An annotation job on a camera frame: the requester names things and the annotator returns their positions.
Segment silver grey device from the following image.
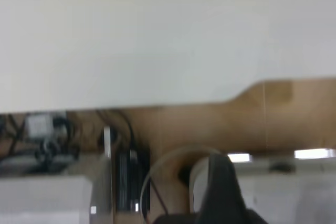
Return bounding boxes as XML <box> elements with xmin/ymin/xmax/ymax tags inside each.
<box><xmin>25</xmin><ymin>113</ymin><xmax>69</xmax><ymax>141</ymax></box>

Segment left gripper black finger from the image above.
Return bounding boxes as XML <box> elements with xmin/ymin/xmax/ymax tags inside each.
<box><xmin>201</xmin><ymin>154</ymin><xmax>248</xmax><ymax>224</ymax></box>

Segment white cabinet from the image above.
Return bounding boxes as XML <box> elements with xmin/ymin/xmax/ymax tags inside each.
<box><xmin>230</xmin><ymin>150</ymin><xmax>336</xmax><ymax>224</ymax></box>

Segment white box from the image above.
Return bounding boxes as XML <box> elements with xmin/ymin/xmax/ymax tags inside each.
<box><xmin>0</xmin><ymin>176</ymin><xmax>93</xmax><ymax>214</ymax></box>

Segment silver metal post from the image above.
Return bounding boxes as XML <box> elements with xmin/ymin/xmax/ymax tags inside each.
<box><xmin>103</xmin><ymin>126</ymin><xmax>114</xmax><ymax>224</ymax></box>

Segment black electronics box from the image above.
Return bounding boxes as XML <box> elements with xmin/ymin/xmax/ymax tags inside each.
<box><xmin>117</xmin><ymin>149</ymin><xmax>151</xmax><ymax>212</ymax></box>

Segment clear looped cable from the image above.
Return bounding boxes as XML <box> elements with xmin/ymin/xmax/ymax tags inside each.
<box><xmin>141</xmin><ymin>146</ymin><xmax>229</xmax><ymax>224</ymax></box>

